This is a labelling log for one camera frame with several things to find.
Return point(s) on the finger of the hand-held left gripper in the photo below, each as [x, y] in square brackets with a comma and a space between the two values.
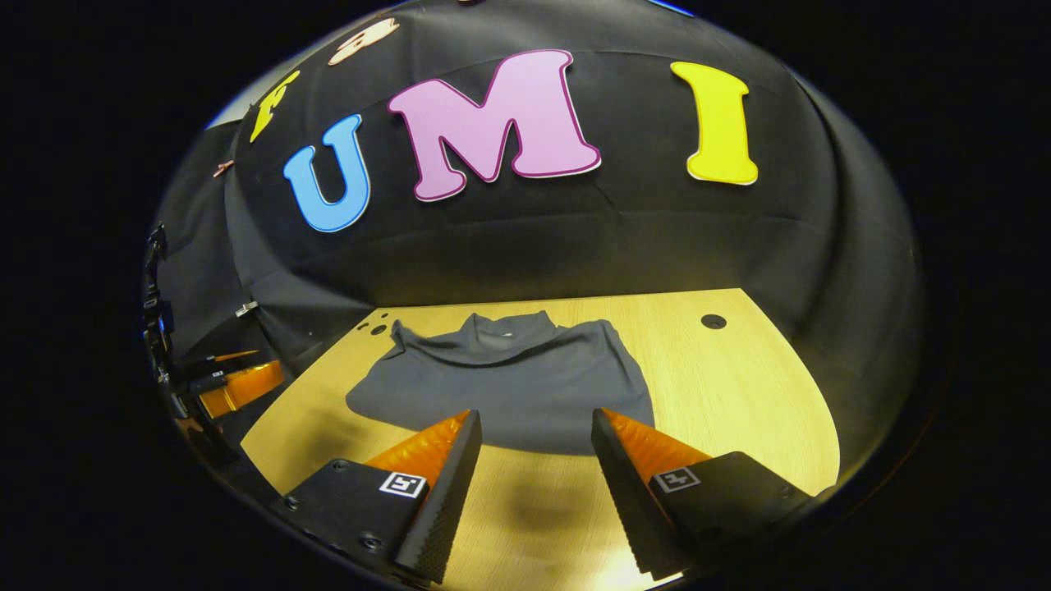
[242, 386]
[234, 356]

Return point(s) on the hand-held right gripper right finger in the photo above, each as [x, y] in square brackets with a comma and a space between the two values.
[632, 501]

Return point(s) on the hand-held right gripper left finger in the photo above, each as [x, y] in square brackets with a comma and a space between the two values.
[443, 509]

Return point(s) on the grey collared shirt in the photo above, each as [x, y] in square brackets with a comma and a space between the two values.
[509, 386]

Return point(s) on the silver binder clip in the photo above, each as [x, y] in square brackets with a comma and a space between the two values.
[246, 309]

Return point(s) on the copper clip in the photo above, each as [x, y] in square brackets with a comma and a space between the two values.
[222, 168]

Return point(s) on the black backdrop cloth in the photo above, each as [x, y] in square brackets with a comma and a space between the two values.
[616, 238]

